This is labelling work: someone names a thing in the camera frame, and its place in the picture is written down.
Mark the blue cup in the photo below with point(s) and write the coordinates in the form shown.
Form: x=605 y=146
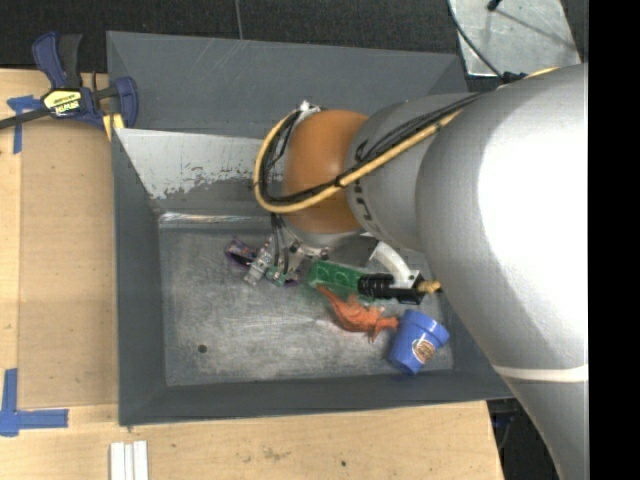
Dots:
x=416 y=340

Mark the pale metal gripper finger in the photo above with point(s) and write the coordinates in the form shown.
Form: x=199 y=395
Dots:
x=256 y=269

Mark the black cylinder on white bracket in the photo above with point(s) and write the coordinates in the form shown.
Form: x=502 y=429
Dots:
x=382 y=284

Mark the orange toy animal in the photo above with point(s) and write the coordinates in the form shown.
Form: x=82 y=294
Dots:
x=356 y=315

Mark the grey metal bin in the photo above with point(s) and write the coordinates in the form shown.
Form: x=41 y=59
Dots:
x=210 y=313

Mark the pale wood board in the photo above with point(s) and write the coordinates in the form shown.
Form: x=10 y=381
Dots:
x=65 y=278

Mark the dark green flat block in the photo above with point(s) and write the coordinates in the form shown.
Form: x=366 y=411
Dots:
x=334 y=274

